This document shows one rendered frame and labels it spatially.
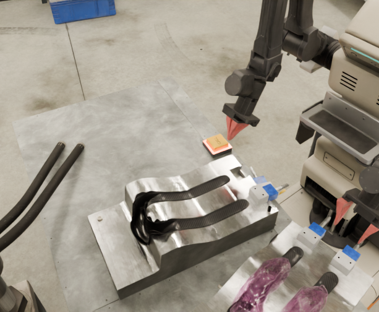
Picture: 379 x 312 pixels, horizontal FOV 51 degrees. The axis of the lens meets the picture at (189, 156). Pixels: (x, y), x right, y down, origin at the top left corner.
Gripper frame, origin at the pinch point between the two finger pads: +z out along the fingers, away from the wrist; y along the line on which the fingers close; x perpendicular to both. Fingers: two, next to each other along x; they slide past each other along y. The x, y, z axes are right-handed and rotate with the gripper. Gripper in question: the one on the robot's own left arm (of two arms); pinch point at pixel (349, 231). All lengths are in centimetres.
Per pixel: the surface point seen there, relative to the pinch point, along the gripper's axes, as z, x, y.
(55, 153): 32, -30, -87
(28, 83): 90, 41, -263
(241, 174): 11.2, 7.1, -37.7
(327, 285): 16.1, 0.3, 3.5
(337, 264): 11.6, 4.2, 1.6
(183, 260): 26.7, -22.5, -25.3
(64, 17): 54, 99, -336
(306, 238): 11.2, 3.0, -8.4
